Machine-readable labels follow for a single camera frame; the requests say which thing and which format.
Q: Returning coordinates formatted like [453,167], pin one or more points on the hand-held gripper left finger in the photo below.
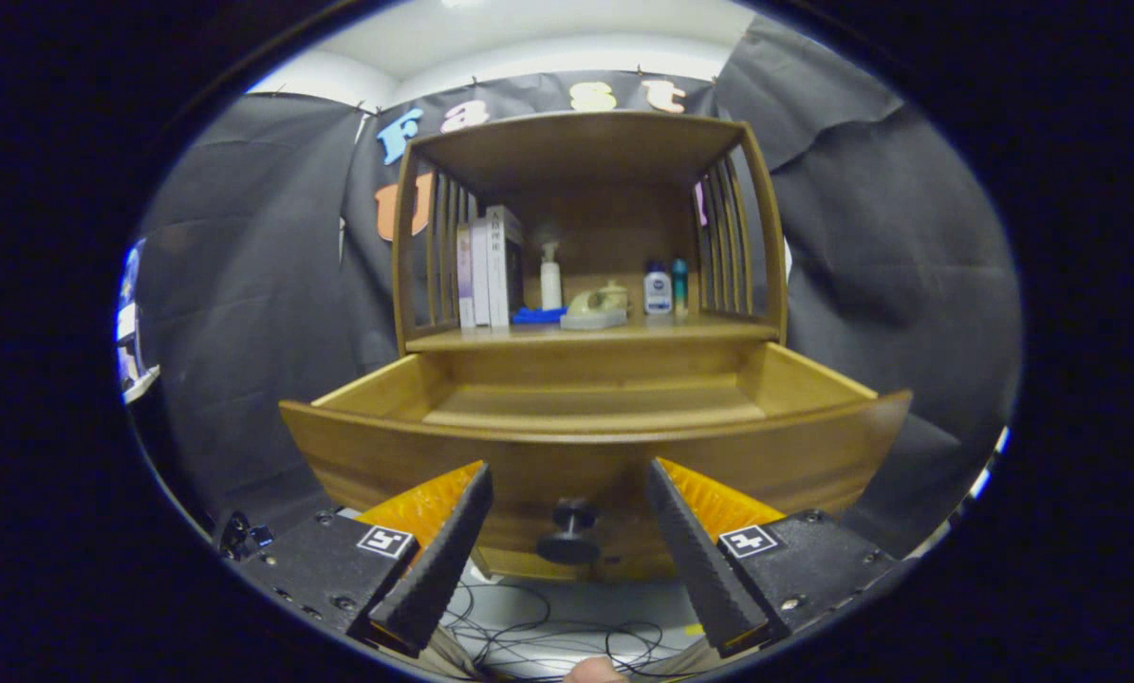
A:
[438,569]

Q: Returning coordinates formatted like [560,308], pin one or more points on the black backdrop cloth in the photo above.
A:
[263,304]

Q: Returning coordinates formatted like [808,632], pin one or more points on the white lotion bottle blue cap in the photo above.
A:
[658,294]

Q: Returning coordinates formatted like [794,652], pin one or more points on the lit display screen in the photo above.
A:
[128,313]

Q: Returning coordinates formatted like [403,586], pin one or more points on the wooden cabinet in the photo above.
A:
[614,228]

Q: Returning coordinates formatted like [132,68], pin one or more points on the black metal bracket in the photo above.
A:
[244,536]

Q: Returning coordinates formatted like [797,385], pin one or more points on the white pump bottle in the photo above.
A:
[551,285]

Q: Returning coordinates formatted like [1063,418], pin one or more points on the white side shelf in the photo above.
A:
[141,384]

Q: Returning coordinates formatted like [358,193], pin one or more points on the blue folded cloth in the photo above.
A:
[533,316]

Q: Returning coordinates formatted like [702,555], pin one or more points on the lilac book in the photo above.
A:
[466,280]

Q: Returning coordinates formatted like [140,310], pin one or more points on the person's khaki trousers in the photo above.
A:
[443,656]

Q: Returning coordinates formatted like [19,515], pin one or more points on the thin white book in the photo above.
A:
[481,275]

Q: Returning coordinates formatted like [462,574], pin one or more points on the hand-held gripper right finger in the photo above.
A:
[699,569]

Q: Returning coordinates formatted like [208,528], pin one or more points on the pale green tape dispenser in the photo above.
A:
[590,305]

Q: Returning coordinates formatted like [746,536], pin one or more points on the wooden countertop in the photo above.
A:
[690,330]

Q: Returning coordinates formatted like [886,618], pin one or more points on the wooden drawer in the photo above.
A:
[415,465]

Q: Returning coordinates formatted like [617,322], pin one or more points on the thick white book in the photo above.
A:
[500,270]

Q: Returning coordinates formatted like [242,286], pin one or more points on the teal bottle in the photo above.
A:
[680,289]

